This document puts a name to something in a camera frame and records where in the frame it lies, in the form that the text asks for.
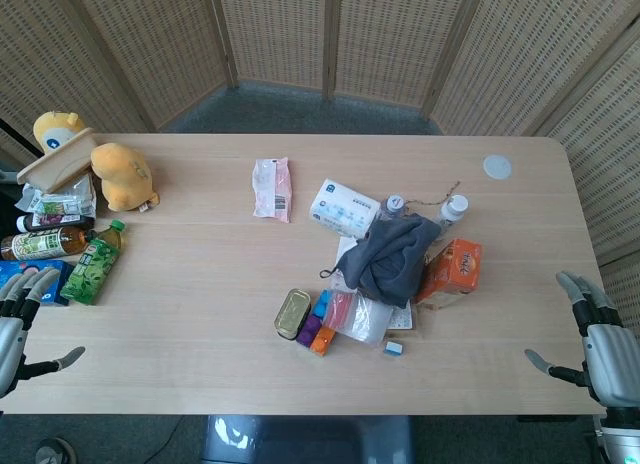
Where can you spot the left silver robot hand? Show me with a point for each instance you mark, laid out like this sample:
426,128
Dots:
12,334

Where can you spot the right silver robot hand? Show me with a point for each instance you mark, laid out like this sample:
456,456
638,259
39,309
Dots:
612,364

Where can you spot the pink transparent plastic bag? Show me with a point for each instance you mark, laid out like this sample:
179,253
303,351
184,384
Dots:
271,189

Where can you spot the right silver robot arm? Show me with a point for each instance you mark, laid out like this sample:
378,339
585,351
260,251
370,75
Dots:
622,439

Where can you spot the blue cardboard box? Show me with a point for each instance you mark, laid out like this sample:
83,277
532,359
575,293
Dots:
20,274

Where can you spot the brown tea bottle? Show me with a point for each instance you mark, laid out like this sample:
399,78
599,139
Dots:
45,244

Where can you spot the green tea bottle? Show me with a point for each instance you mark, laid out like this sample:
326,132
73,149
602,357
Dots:
92,269

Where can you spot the dark bottle purple label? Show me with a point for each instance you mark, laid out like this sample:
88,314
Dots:
55,221

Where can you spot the white green snack packets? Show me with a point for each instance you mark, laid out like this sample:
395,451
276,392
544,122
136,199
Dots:
60,201

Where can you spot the orange cardboard snack box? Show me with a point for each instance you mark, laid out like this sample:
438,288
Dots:
452,271

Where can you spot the yellow plush toy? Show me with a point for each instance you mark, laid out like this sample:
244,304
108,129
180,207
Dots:
122,176

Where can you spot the yellow plush with blue badge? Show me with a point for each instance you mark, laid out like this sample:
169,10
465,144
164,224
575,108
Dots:
55,131

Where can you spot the blue white eraser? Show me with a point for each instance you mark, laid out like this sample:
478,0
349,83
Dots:
393,349

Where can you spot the white bottle with white cap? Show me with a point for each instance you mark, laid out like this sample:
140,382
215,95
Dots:
455,206

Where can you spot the white round table grommet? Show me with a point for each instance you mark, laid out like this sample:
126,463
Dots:
497,167

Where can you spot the grey cloth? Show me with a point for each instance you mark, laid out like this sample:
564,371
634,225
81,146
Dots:
390,254

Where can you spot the clear zip bag red strips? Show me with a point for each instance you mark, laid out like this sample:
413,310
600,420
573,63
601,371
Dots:
362,316

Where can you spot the clear bottle with logo cap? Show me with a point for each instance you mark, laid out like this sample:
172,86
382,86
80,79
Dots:
394,205

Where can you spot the gold tin can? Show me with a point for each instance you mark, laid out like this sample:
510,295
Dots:
292,314

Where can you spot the light blue toy block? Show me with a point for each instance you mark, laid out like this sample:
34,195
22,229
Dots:
324,304

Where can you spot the purple orange toy block stack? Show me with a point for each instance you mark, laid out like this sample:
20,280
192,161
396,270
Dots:
315,336

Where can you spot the white tissue pack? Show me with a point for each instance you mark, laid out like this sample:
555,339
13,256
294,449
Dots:
342,209

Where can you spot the dark grey robot torso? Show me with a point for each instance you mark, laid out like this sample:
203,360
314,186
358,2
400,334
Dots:
310,441

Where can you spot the woven folding screen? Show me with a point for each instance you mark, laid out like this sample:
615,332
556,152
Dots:
280,34

